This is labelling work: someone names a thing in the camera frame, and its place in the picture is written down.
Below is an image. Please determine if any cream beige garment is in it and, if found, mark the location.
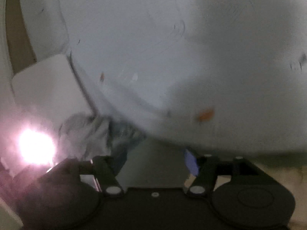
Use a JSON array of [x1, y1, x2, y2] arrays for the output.
[[256, 163, 306, 229]]

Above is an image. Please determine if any dark denim garment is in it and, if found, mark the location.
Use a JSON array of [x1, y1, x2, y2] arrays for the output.
[[107, 121, 146, 176]]

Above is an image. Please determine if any grey blue crumpled garment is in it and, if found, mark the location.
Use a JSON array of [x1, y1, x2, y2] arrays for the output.
[[56, 113, 111, 161]]

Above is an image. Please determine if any carrot print bed sheet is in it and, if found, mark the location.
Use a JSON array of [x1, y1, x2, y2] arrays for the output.
[[20, 0, 306, 156]]

